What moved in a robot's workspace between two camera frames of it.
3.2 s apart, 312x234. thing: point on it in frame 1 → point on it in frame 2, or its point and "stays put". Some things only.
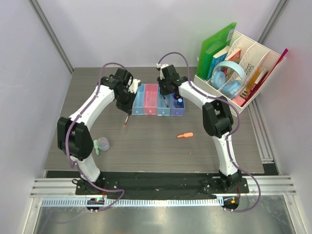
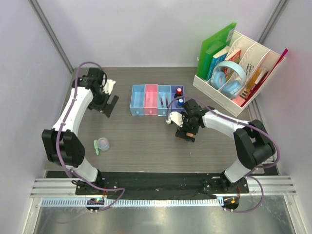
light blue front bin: [138, 106] stays put
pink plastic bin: [150, 101] stays put
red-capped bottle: [176, 96] stays put
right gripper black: [163, 92] → [181, 131]
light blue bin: [162, 109] stays put
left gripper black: [127, 108] → [105, 107]
